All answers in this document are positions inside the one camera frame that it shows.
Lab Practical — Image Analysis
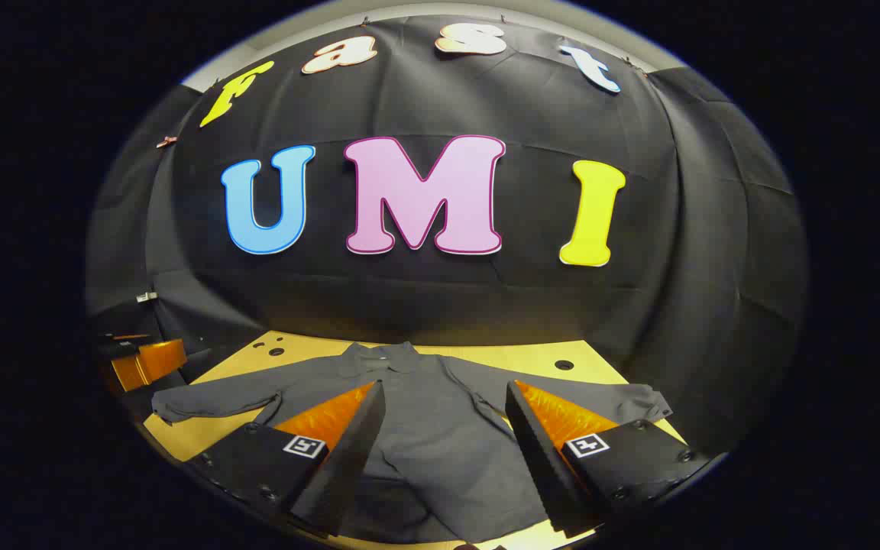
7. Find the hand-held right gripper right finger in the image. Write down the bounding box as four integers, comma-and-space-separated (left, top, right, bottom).
506, 380, 709, 534

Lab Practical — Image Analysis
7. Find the grey long-sleeved shirt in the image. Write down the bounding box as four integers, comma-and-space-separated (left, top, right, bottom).
151, 341, 674, 545

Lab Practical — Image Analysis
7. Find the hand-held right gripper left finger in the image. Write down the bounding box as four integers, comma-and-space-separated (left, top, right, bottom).
188, 380, 387, 536

